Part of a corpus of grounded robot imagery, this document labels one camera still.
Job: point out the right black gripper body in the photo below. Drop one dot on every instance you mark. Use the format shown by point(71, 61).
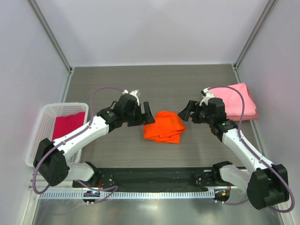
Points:
point(202, 115)

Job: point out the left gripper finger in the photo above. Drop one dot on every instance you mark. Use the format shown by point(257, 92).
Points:
point(147, 112)
point(147, 118)

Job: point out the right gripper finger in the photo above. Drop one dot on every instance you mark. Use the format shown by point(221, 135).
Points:
point(190, 108)
point(186, 115)

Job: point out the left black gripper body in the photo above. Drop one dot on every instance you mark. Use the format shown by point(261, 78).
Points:
point(134, 118)

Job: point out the orange t shirt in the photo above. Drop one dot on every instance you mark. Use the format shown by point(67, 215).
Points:
point(168, 128)

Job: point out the light pink shirt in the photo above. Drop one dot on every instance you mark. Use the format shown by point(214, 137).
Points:
point(221, 92)

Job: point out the salmon pink shirt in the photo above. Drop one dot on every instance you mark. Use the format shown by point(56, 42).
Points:
point(250, 117)

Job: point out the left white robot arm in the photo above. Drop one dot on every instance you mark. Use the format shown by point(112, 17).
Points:
point(52, 157)

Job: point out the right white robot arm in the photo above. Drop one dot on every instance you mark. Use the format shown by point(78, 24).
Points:
point(265, 183)

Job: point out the magenta t shirt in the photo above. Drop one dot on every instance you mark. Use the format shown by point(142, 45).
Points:
point(66, 124)

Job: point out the white plastic basket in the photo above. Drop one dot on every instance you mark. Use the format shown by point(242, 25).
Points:
point(45, 124)

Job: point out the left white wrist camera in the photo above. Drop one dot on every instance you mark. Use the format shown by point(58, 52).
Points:
point(134, 93)

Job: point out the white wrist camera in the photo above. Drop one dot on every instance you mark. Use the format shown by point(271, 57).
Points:
point(134, 93)
point(206, 95)

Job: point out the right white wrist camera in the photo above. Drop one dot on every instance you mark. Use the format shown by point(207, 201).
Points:
point(206, 95)

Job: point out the right aluminium frame post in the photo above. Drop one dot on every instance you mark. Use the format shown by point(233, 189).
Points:
point(255, 31)

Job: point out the aluminium frame post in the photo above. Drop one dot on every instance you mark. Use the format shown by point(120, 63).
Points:
point(255, 31)
point(43, 22)

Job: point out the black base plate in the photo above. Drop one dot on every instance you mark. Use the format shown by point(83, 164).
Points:
point(160, 180)

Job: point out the slotted cable duct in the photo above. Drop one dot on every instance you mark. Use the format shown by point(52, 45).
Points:
point(88, 194)

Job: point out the left aluminium frame post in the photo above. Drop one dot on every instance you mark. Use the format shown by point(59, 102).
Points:
point(43, 22)

